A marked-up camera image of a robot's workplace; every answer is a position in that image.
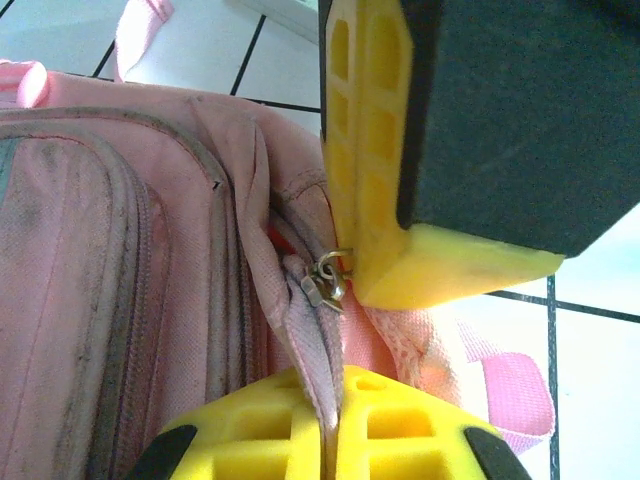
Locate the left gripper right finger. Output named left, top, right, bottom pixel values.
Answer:
left=333, top=364, right=532, bottom=480

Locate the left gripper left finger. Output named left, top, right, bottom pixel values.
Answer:
left=127, top=369, right=331, bottom=480

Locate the pink school backpack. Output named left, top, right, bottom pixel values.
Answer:
left=0, top=0, right=557, bottom=480

